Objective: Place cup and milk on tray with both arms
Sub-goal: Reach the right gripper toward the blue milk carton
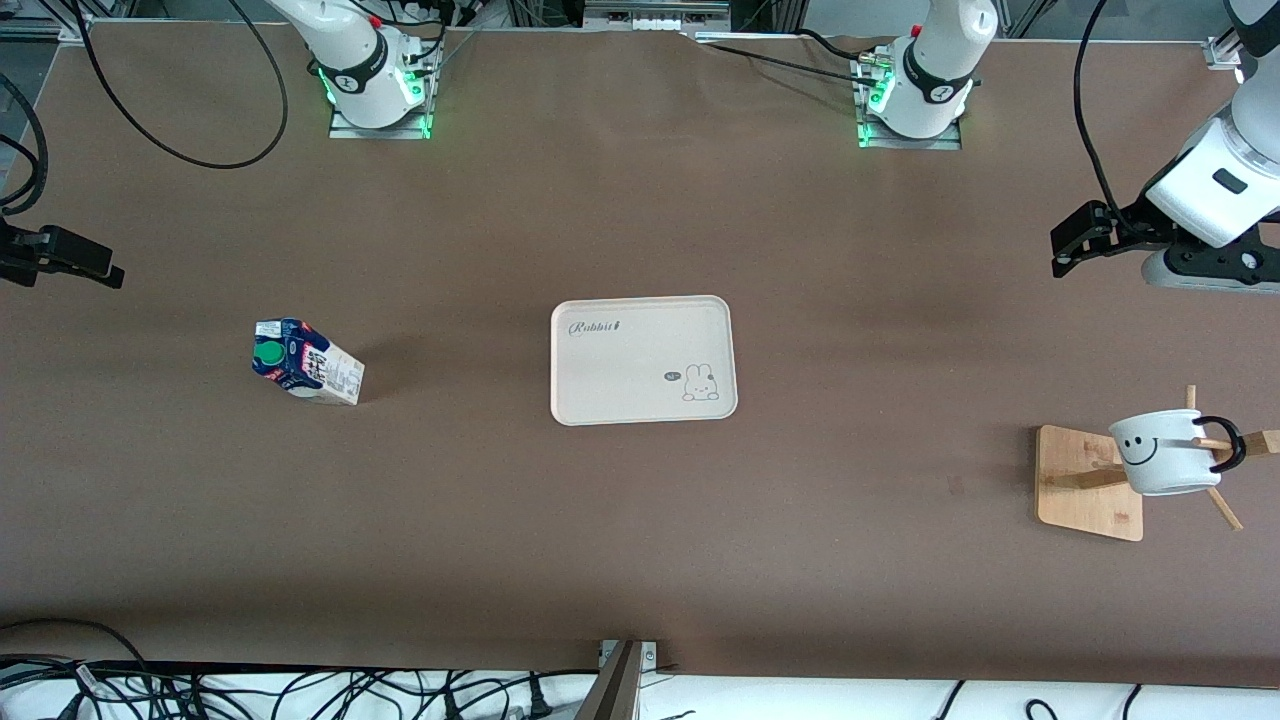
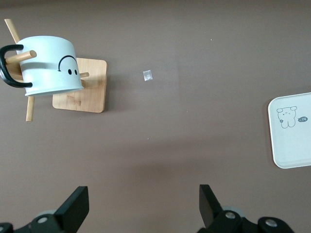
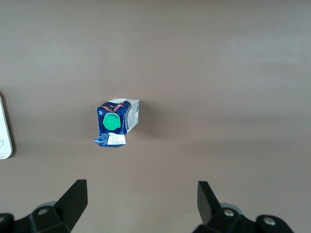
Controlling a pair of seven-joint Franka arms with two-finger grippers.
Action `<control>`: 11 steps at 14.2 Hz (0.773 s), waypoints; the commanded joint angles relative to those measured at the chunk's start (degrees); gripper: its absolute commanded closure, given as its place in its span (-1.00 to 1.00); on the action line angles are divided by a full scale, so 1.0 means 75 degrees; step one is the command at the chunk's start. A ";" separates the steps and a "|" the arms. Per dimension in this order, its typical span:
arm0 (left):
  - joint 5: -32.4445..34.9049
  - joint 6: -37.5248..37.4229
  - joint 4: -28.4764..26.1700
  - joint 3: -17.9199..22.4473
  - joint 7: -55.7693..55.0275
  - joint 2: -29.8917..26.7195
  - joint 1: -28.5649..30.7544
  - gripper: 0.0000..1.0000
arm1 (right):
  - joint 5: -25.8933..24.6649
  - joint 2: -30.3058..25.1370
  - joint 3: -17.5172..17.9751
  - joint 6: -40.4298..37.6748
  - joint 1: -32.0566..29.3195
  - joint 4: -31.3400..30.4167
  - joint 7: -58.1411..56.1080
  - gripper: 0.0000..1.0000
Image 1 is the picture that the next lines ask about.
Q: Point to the blue white milk carton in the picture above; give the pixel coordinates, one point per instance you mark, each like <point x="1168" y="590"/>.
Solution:
<point x="310" y="365"/>

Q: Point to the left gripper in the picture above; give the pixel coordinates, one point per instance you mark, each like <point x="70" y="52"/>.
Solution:
<point x="1127" y="226"/>

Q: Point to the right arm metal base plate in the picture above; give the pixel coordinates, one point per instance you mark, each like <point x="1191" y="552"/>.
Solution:
<point x="345" y="129"/>

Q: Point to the aluminium frame rail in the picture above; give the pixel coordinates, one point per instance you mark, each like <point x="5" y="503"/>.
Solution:
<point x="40" y="30"/>
<point x="1220" y="50"/>

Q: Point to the grey power strip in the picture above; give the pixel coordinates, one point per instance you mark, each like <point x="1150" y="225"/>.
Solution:
<point x="655" y="15"/>

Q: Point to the dark camera stand pole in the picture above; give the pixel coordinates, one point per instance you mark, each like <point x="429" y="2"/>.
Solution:
<point x="612" y="690"/>

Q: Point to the beige rabbit print tray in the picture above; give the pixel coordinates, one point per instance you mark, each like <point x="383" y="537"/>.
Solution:
<point x="640" y="370"/>

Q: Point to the white smiley face cup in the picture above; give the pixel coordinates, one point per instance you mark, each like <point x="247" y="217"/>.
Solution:
<point x="1165" y="460"/>

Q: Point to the wooden mug tree stand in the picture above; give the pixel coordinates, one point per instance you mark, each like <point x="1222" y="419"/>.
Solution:
<point x="1085" y="500"/>

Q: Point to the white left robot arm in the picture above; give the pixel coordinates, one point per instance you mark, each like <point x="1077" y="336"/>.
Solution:
<point x="940" y="60"/>

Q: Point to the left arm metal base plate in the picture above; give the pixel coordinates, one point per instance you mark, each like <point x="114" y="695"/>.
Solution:
<point x="945" y="143"/>

